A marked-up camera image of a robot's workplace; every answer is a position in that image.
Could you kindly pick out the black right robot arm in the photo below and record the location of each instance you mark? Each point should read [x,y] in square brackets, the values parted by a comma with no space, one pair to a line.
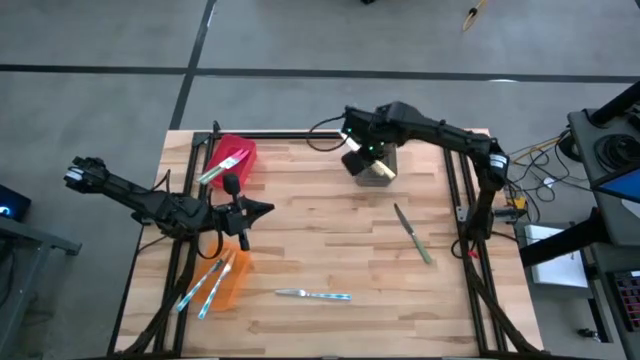
[450,135]

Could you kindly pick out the grey translucent plastic bin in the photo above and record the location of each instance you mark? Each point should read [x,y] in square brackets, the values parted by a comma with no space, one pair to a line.
[380,180]

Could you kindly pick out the small white floor object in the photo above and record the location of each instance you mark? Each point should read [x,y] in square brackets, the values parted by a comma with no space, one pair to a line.
[548,182]

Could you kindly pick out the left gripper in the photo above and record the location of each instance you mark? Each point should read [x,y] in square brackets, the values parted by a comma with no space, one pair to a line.
[231,219]

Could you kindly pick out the silver metal bracket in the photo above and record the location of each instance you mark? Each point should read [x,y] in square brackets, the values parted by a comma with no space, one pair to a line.
[504,215]
[461,214]

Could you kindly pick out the pink-red plastic bin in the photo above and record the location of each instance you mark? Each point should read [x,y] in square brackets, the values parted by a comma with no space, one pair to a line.
[235,172]

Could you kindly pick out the orange plastic bin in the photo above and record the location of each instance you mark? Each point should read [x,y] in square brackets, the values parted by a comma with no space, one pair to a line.
[235,280]

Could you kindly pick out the yellow black connector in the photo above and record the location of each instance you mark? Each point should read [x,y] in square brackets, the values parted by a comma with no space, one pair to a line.
[517,203]

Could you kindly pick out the blue keyed device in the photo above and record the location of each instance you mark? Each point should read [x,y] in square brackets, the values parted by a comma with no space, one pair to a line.
[631,300]

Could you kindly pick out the black table clamp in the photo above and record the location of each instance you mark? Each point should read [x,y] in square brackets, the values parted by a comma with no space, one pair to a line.
[216,127]

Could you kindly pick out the grey metal cart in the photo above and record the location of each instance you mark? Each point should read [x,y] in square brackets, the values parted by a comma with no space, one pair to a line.
[45,240]

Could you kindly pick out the blue panel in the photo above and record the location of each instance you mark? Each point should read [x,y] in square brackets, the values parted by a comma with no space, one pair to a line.
[625,187]

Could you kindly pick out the black aluminium table frame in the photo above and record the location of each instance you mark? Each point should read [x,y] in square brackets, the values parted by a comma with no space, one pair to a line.
[280,135]

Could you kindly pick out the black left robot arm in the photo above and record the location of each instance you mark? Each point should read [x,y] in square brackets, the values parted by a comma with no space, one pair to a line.
[140,200]

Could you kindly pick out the black slanted beam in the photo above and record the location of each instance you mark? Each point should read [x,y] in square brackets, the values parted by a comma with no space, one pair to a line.
[617,102]
[555,245]

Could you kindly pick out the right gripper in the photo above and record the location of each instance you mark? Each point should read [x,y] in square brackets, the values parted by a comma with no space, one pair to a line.
[372,125]

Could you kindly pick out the small black floor object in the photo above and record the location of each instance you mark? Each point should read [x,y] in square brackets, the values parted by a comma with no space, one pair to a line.
[587,334]

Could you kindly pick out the white box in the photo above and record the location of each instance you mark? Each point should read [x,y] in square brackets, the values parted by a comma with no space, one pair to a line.
[555,270]

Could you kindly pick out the blue white patterned fork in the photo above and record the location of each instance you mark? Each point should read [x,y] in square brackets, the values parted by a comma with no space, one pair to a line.
[325,296]

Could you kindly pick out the blue white patterned knife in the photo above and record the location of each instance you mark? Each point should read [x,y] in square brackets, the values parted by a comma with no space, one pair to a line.
[197,289]
[215,287]

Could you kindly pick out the black device with blue light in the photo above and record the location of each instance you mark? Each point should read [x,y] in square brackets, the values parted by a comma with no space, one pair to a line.
[17,200]

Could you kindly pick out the grey desk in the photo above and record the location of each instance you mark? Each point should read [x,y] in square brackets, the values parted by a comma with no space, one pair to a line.
[585,150]

